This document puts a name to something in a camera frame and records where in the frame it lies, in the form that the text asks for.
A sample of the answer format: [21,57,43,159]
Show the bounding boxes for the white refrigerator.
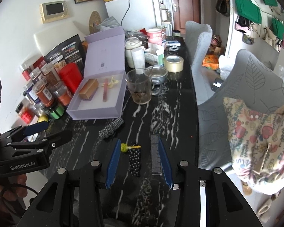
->
[105,0,162,31]

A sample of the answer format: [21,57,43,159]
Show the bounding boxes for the green lidded jar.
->
[48,103,65,119]

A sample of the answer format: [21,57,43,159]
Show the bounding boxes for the red canister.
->
[59,63,83,94]

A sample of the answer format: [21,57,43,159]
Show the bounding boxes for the white lidded jar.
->
[124,37,143,69]

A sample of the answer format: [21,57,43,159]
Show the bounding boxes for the small metal bowl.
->
[146,65,168,84]

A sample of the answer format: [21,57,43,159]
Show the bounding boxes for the checkered fabric scrunchie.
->
[99,117,124,139]

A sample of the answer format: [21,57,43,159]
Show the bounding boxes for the wall intercom screen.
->
[39,1,70,24]

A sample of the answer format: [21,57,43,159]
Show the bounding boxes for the pink nail file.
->
[102,79,108,102]

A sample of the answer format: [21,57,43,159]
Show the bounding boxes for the black coffee bag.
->
[44,34,86,73]

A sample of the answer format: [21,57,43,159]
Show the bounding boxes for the pink stacked bowls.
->
[146,28,162,45]

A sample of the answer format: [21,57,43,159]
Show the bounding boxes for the cream plastic hair clip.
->
[101,77,119,88]

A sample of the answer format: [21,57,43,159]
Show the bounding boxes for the grey leaf chair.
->
[185,21,212,105]
[198,49,284,171]

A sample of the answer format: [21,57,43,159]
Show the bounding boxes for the black polka dot clip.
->
[129,148,141,177]

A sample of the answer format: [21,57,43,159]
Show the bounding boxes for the glass mug with stick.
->
[126,68,162,105]

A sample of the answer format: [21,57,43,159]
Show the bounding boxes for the yellow green hair clip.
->
[120,143,141,153]

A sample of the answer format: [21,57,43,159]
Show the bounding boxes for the floral cushion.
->
[223,97,284,195]

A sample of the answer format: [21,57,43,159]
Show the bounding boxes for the gold rectangular box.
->
[79,79,99,100]

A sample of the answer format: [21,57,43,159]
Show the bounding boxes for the brown spice jar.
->
[41,63,60,87]

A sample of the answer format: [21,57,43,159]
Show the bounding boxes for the lilac gift box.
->
[66,26,126,120]

